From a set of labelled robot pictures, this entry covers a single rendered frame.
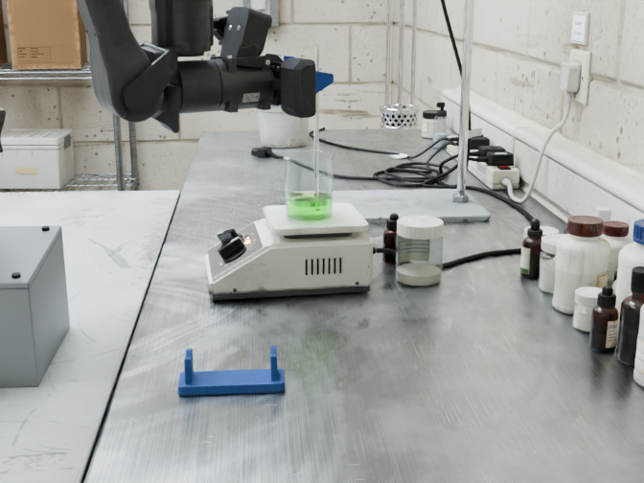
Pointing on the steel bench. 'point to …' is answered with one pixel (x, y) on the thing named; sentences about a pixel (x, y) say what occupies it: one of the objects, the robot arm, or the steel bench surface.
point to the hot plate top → (346, 219)
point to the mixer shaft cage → (390, 117)
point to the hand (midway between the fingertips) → (306, 80)
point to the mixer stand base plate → (412, 204)
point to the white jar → (427, 124)
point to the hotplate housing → (297, 266)
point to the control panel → (239, 257)
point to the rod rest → (230, 379)
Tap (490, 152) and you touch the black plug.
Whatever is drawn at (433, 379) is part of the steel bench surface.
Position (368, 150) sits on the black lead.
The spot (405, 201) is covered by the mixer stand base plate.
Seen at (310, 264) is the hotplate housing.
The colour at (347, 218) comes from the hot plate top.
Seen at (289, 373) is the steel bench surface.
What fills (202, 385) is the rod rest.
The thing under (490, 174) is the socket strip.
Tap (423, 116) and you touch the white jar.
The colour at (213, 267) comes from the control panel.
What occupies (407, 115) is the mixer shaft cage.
